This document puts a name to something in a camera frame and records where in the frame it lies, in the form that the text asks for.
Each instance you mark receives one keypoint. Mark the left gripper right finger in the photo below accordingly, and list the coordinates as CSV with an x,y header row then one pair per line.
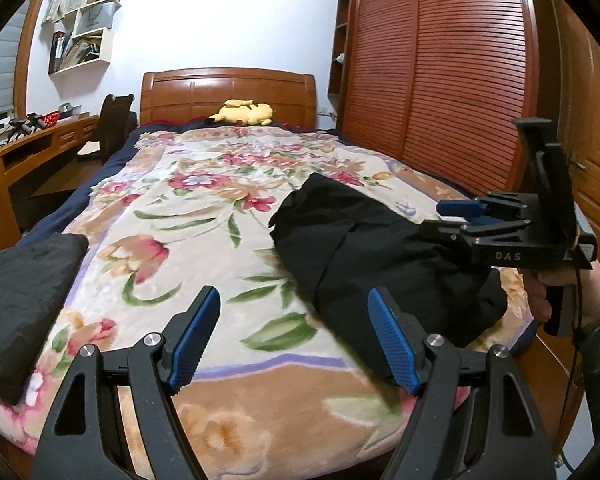
x,y
400,336

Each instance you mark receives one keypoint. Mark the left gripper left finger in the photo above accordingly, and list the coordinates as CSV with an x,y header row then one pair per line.
x,y
185,338

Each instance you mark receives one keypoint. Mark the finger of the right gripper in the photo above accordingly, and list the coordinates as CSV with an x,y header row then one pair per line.
x,y
467,209

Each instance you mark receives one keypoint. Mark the black coat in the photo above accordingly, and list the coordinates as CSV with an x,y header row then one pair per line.
x,y
338,244

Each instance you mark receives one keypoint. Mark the floral bed blanket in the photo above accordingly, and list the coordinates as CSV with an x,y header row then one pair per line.
x,y
276,395

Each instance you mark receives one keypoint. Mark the red louvered wardrobe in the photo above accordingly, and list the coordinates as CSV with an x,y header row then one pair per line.
x,y
438,84

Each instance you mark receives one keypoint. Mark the wooden door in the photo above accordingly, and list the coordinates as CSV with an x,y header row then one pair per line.
x,y
579,116

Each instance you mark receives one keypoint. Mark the folded black garment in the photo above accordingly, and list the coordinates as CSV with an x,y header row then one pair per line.
x,y
34,284

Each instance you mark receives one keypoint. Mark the dark wooden chair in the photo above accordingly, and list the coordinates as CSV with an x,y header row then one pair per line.
x,y
116,121

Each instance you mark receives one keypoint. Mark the wooden desk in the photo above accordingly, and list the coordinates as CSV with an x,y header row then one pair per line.
x,y
20,158

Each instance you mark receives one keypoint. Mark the yellow plush toy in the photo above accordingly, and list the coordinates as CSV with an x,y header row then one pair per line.
x,y
243,113

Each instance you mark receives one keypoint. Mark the wooden headboard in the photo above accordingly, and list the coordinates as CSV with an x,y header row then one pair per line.
x,y
180,96

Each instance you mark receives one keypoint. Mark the window roller blind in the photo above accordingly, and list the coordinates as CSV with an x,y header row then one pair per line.
x,y
9,44

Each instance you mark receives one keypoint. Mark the white wall shelf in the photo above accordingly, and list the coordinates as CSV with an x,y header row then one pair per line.
x,y
81,34

